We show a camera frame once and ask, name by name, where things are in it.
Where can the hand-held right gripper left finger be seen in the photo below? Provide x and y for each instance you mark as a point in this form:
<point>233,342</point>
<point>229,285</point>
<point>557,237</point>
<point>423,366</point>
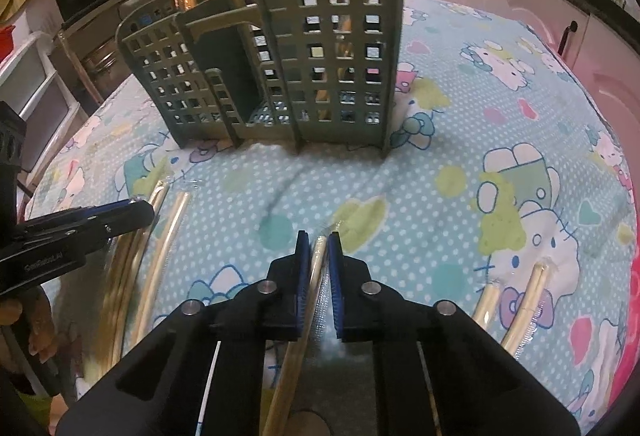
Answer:
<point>301,266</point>

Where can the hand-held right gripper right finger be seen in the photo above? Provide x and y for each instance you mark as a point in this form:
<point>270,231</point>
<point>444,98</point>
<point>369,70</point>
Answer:
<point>335,276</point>

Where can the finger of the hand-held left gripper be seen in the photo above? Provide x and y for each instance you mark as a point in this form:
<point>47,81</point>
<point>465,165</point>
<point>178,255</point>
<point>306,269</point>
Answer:
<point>135,216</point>
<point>100,210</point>

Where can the green plastic utensil holder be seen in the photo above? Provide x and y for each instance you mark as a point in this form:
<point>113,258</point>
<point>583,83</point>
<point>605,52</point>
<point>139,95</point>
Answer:
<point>220,46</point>

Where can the person's left hand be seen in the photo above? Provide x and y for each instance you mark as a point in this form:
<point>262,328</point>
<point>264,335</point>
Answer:
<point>37,326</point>

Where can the plastic drawer unit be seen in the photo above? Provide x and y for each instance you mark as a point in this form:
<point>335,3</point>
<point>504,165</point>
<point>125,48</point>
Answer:
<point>35,81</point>

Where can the red plastic basin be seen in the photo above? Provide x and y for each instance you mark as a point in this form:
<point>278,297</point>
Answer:
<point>5,43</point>

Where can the large steel pot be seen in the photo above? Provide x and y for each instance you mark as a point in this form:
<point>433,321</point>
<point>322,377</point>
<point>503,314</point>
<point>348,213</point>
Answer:
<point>102,61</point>

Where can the kitchen shelf rack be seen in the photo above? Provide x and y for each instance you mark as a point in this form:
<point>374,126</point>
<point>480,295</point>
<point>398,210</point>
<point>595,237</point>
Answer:
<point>100,23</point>

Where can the cartoon cat printed blanket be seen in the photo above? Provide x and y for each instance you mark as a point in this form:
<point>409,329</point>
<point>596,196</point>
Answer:
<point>450,141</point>

